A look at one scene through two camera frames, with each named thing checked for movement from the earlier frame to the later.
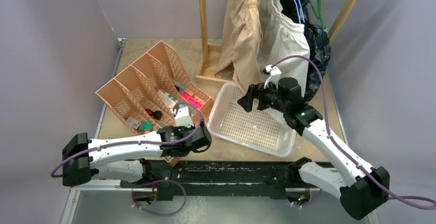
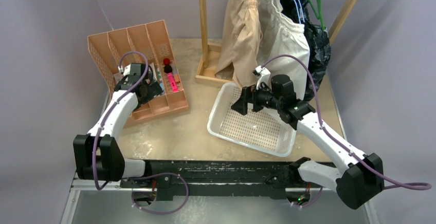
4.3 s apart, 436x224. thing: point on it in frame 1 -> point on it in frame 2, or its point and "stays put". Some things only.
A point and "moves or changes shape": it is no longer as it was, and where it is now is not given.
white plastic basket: x=266 y=130 stays put
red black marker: x=157 y=114 -> x=167 y=67
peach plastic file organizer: x=145 y=96 moves or changes shape
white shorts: x=279 y=37 stays put
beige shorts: x=243 y=44 stays put
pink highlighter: x=191 y=99 -> x=174 y=86
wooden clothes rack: x=210 y=53 stays put
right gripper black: x=255 y=92 stays put
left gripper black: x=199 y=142 -> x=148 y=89
